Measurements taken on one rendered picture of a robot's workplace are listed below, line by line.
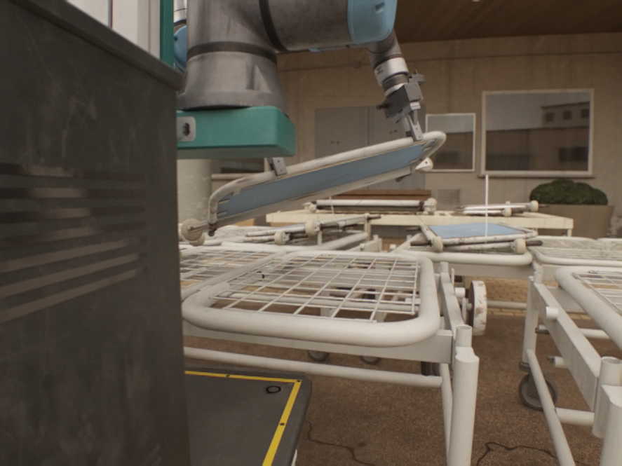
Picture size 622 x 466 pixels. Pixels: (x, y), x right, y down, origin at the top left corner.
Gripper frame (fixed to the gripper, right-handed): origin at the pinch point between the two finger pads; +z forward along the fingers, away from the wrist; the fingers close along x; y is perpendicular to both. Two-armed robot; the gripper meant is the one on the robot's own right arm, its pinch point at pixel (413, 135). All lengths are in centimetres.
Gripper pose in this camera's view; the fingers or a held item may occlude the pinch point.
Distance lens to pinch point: 118.4
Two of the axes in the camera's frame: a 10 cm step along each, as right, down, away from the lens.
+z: 3.1, 9.5, -0.2
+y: -9.0, 2.8, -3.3
